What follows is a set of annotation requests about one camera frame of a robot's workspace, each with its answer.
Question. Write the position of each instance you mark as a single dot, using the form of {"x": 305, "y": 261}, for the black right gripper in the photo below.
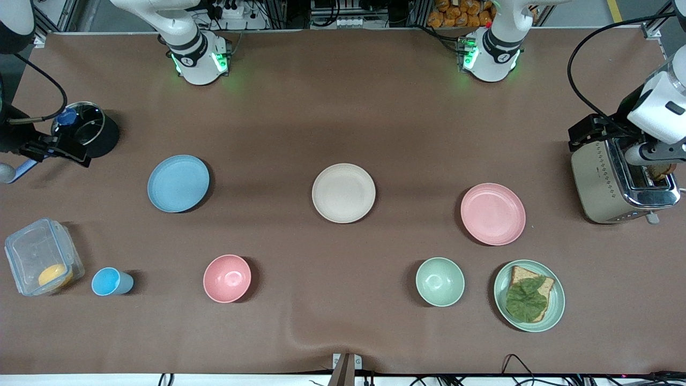
{"x": 12, "y": 140}

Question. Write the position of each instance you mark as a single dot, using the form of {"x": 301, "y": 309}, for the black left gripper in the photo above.
{"x": 616, "y": 119}

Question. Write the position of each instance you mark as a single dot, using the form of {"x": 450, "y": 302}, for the blue plate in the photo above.
{"x": 178, "y": 183}

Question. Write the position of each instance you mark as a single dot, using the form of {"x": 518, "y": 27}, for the pink plate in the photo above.
{"x": 493, "y": 214}

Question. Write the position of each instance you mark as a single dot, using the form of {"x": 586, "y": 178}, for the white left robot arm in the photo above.
{"x": 496, "y": 53}

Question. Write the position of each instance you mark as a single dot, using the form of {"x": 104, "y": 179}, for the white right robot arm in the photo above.
{"x": 195, "y": 53}

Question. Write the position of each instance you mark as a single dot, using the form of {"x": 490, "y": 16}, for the glass lid with blue knob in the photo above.
{"x": 86, "y": 123}

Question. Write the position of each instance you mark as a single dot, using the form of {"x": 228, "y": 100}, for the black pot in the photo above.
{"x": 107, "y": 140}

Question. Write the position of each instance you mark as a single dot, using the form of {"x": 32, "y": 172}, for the silver toaster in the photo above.
{"x": 603, "y": 187}

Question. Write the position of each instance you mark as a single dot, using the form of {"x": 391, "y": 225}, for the browned toast slice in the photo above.
{"x": 662, "y": 171}

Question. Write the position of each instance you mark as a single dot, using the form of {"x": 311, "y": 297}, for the clear plastic food container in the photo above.
{"x": 32, "y": 252}

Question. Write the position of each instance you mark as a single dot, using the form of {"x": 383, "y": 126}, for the orange round food piece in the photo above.
{"x": 54, "y": 275}

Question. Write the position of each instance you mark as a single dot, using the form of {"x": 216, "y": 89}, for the blue cup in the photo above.
{"x": 110, "y": 282}

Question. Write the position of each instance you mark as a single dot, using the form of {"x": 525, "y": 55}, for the toast slice with crust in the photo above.
{"x": 519, "y": 276}

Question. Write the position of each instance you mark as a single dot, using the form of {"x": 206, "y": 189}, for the bag of orange snacks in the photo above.
{"x": 461, "y": 13}

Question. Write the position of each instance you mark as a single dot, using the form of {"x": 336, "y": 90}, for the green plate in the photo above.
{"x": 554, "y": 305}

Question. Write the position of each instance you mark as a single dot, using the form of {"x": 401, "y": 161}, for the green lettuce leaf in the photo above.
{"x": 526, "y": 303}

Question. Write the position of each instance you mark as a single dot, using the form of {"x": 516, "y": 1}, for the pink bowl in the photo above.
{"x": 227, "y": 278}

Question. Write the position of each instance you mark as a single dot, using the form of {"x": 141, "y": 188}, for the green bowl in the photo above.
{"x": 440, "y": 281}

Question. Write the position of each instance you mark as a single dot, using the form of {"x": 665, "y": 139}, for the white power strip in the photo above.
{"x": 233, "y": 13}

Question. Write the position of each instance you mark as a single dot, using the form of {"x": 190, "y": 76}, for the brown table mat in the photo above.
{"x": 343, "y": 107}

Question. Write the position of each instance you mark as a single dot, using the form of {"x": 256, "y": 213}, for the beige plate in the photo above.
{"x": 343, "y": 193}

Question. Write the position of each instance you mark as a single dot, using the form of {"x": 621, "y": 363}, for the metal table clamp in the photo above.
{"x": 345, "y": 367}

